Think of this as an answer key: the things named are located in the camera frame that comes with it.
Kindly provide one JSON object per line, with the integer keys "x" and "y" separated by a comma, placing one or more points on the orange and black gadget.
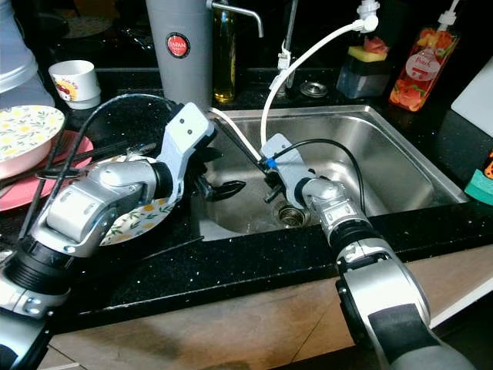
{"x": 489, "y": 166}

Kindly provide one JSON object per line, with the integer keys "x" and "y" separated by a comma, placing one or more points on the olive oil glass bottle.
{"x": 224, "y": 62}

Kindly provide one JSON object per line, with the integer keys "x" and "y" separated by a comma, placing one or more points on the round chrome sink cap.
{"x": 314, "y": 89}

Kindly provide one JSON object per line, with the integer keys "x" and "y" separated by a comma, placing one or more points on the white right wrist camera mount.
{"x": 289, "y": 173}

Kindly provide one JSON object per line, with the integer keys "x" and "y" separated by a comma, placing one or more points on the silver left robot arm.
{"x": 92, "y": 200}

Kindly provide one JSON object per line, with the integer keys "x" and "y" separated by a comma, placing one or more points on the stainless steel sink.
{"x": 400, "y": 169}

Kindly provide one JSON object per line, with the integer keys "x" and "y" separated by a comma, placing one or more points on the white lemon print plate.
{"x": 146, "y": 220}

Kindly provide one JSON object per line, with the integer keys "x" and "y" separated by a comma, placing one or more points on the white printed cup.
{"x": 75, "y": 85}

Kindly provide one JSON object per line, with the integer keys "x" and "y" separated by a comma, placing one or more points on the yellow sponge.
{"x": 362, "y": 54}

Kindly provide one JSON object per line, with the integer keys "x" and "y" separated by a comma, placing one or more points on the steel sink drain strainer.
{"x": 294, "y": 216}

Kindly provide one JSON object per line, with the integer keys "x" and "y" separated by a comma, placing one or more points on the orange dish soap pump bottle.
{"x": 420, "y": 77}

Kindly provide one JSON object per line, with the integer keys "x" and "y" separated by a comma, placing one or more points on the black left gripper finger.
{"x": 227, "y": 190}

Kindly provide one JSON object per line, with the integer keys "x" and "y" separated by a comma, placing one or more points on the black sponge holder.
{"x": 362, "y": 79}

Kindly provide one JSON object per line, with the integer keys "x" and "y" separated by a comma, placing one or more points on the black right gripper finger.
{"x": 275, "y": 196}

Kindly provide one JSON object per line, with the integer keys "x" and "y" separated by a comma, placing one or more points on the chrome sink faucet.
{"x": 290, "y": 31}

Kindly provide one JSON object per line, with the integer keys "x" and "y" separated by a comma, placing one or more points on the floral pink bowl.
{"x": 27, "y": 131}

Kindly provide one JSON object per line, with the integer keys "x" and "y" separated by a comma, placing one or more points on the pink plate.
{"x": 23, "y": 196}

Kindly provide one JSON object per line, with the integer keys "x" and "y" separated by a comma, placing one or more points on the white cutting board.
{"x": 476, "y": 108}

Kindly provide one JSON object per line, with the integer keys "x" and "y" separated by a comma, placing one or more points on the green sponge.
{"x": 479, "y": 188}

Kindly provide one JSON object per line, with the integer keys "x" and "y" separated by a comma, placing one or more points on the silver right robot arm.
{"x": 377, "y": 285}

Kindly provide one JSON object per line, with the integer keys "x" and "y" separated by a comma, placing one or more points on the grey water filter canister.
{"x": 177, "y": 77}

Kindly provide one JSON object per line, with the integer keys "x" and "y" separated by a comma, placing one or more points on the beige cabinet door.
{"x": 454, "y": 277}
{"x": 200, "y": 331}

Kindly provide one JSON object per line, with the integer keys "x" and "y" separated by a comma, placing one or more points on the white tiered food container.
{"x": 19, "y": 54}

